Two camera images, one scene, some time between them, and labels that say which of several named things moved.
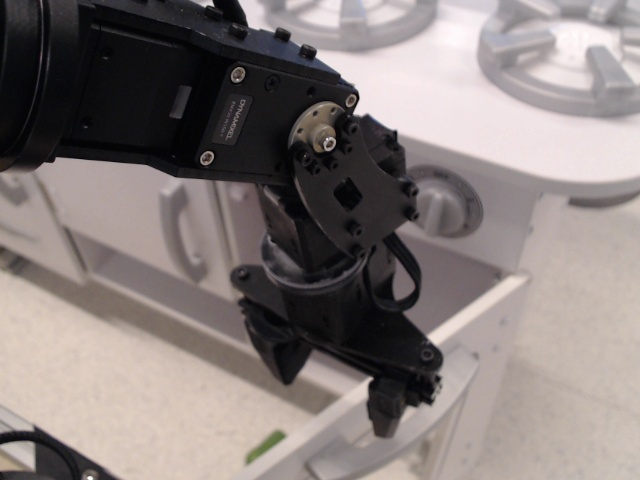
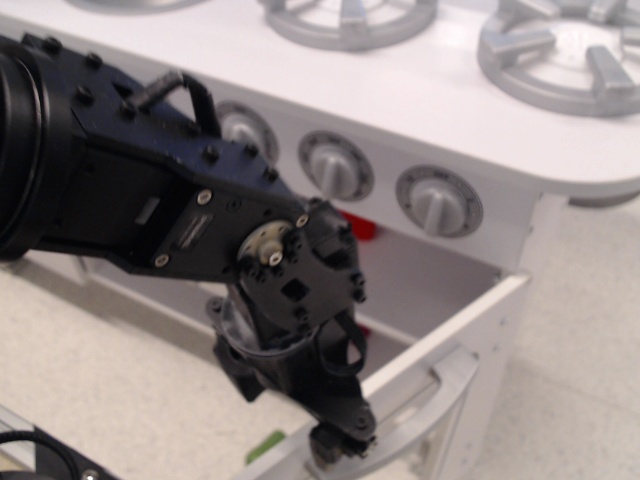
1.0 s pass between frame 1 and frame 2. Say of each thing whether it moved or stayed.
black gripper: moved
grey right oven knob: stayed
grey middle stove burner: stayed
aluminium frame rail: stayed
